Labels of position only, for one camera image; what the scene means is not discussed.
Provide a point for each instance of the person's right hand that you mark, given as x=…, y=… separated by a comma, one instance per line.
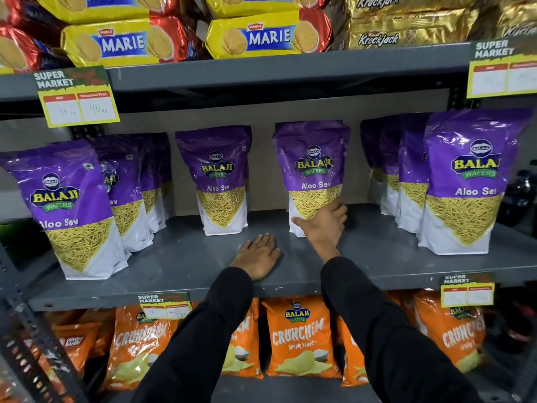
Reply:
x=325, y=226

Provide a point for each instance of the person's left hand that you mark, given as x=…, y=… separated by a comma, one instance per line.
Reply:
x=256, y=260

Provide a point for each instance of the person's left fingers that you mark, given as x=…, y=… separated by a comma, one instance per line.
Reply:
x=259, y=243

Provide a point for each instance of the person's right thumb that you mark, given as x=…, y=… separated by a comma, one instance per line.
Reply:
x=303, y=223

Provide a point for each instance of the purple snack pouch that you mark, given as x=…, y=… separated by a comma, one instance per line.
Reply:
x=310, y=163

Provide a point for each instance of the person's left forearm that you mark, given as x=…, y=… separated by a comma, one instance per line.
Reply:
x=205, y=339

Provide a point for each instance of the person's right forearm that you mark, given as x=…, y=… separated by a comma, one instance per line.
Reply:
x=386, y=331

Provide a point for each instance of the grey metal shelf board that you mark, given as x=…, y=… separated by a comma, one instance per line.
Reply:
x=272, y=67
x=188, y=264
x=293, y=390

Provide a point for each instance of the row of orange chip bags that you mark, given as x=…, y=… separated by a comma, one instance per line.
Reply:
x=300, y=339

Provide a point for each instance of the yellow green price tag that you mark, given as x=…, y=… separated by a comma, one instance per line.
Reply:
x=77, y=100
x=164, y=307
x=503, y=71
x=467, y=291

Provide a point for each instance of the orange snack bag black label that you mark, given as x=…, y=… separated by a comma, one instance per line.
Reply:
x=98, y=323
x=73, y=344

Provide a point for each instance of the row of purple pouches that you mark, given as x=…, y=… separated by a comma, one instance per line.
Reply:
x=67, y=197

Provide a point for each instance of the dark soft drink bottle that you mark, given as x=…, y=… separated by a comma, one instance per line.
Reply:
x=520, y=193
x=516, y=327

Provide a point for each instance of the stack of golden biscuit packets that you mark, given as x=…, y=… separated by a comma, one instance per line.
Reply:
x=411, y=29

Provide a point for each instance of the stack of yellow biscuit packets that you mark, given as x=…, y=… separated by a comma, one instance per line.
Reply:
x=126, y=41

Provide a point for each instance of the grey perforated shelf upright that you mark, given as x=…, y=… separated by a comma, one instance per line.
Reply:
x=25, y=331

